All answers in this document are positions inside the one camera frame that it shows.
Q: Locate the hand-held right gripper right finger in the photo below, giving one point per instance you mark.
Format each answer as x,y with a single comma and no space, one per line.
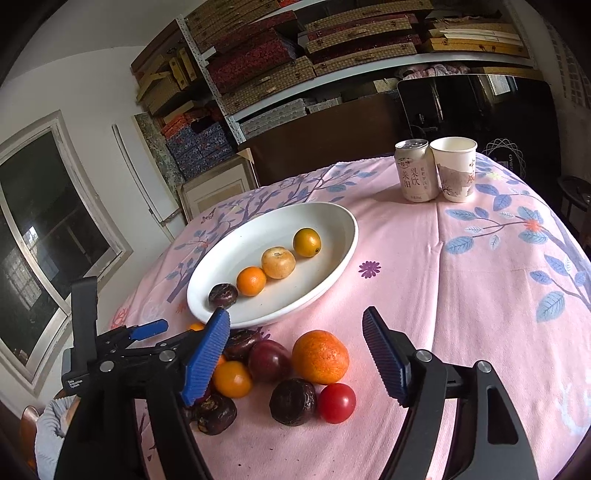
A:
385,357

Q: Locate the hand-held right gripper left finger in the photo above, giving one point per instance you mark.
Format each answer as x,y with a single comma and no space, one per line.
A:
205,357

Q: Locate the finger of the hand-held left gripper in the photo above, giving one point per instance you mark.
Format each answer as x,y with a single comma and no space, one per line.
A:
150,328

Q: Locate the small orange tangerine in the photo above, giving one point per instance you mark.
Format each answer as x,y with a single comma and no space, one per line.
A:
251,280
196,326
232,379

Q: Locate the dark red plum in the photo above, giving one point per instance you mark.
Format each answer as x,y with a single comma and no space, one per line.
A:
269,360

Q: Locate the large orange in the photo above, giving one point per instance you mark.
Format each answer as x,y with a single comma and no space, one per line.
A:
320,356

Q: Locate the red tomato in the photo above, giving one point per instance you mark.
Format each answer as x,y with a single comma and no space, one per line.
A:
337,403

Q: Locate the tan round fruit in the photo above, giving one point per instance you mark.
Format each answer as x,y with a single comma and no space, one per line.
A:
278,262

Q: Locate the white oval plate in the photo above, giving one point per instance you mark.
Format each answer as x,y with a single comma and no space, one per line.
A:
258,230

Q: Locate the yellow round fruit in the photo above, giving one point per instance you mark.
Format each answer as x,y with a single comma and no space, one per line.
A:
307,242

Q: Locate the person's left forearm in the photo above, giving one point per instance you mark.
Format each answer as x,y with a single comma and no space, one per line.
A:
51,434

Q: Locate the white framed window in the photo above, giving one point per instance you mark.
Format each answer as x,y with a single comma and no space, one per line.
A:
51,240

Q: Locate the pink printed tablecloth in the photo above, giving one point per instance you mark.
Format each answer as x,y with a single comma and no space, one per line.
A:
461,300

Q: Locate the brown rounded furniture piece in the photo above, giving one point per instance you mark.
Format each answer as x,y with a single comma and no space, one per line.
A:
27,434

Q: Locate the wooden framed picture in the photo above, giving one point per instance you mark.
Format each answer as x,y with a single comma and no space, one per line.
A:
217,189

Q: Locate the white curved strip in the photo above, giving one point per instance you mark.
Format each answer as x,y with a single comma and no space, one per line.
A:
134,170

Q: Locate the marble pattern board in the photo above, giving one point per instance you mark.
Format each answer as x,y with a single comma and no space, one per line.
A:
154,147

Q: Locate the white drink can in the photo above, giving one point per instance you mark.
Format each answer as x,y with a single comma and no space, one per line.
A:
415,175

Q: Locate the stack of blue patterned boxes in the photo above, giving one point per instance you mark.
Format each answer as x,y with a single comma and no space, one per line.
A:
198,147

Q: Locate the white paper cup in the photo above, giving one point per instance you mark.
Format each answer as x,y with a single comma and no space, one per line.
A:
455,170

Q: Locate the orange patterned boxes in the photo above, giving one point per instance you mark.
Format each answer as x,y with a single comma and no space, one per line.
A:
178,124

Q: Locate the brown wooden board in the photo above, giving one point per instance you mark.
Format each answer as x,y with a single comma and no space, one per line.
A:
323,143

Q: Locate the stack of grey patterned boxes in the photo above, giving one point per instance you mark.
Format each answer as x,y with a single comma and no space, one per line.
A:
277,117

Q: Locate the dark wooden chair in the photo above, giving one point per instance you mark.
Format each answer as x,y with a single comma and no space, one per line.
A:
575,198

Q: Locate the black glossy panel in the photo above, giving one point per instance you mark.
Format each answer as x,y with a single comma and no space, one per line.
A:
480,115

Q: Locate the white metal shelf rack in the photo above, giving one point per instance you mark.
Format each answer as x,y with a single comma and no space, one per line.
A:
203,69

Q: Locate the pink cloth bundle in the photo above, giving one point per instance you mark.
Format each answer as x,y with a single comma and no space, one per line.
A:
431,70

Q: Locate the stack of red floral boxes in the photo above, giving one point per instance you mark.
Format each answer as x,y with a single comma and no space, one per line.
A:
251,55

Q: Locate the stack of woven tan boxes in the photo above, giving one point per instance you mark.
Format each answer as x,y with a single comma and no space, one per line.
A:
364,44

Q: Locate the stack of pale wooden boxes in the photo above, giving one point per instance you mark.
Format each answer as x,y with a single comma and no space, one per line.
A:
480,39

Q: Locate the brick pattern curtain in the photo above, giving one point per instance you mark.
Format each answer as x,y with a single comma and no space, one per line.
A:
565,69

